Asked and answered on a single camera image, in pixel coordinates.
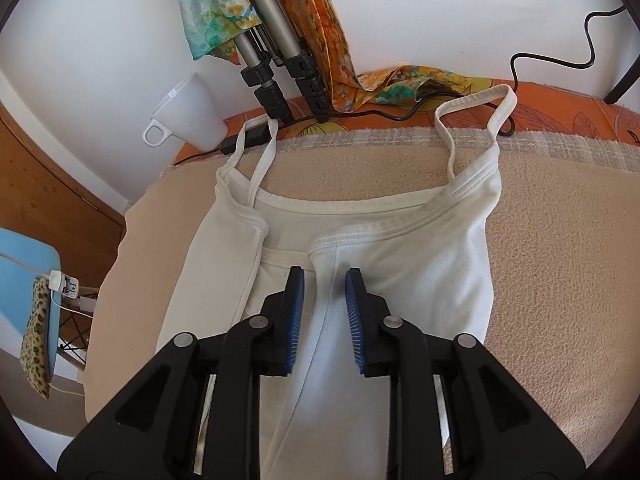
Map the white camisole top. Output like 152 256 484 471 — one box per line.
155 83 519 480

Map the beige fleece blanket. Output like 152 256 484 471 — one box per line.
84 150 639 460

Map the white ceramic mug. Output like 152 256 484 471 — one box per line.
142 74 228 152

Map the orange patterned bedsheet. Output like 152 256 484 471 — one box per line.
174 82 639 164

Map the grey folded tripod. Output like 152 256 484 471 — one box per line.
233 0 330 125

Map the leopard print cloth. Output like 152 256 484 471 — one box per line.
20 276 51 400

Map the blue chair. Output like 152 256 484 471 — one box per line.
0 226 63 361

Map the wooden door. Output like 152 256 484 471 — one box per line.
0 108 125 287

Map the colourful orange scarf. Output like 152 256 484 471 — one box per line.
178 0 488 112

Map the white checked bedspread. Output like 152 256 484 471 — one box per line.
159 127 640 176

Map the black power cable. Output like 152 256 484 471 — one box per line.
172 4 629 167

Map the black ring light tripod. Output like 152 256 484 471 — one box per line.
604 56 640 104

